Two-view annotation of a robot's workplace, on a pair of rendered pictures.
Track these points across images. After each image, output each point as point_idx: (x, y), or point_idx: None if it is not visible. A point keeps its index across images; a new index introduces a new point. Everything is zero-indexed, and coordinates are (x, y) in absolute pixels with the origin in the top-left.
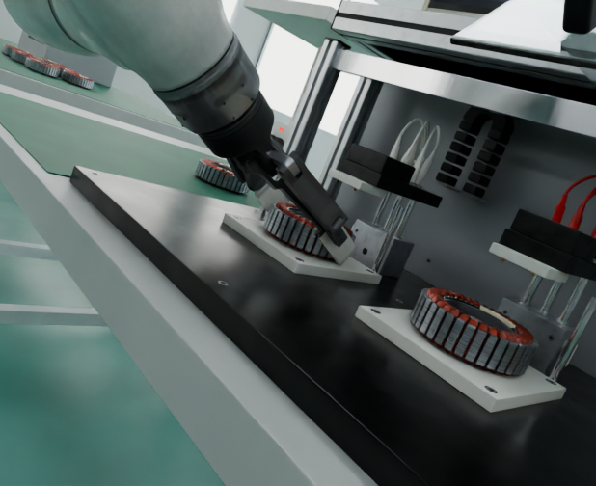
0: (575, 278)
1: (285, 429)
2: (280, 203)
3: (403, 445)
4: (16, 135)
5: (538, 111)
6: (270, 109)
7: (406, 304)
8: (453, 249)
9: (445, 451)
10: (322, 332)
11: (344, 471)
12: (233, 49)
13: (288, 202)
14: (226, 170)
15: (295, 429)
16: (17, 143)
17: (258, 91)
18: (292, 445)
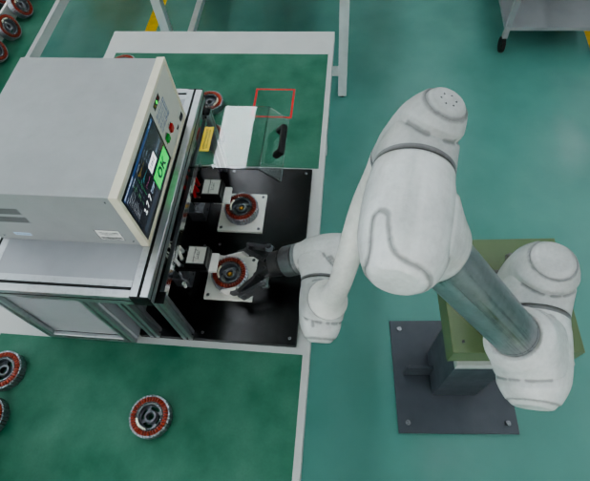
0: None
1: (316, 211)
2: (239, 281)
3: (305, 195)
4: (294, 419)
5: (192, 188)
6: (271, 252)
7: (218, 241)
8: None
9: (297, 192)
10: (285, 226)
11: (313, 201)
12: (296, 242)
13: (225, 288)
14: (140, 425)
15: (314, 211)
16: (299, 403)
17: (277, 252)
18: (318, 208)
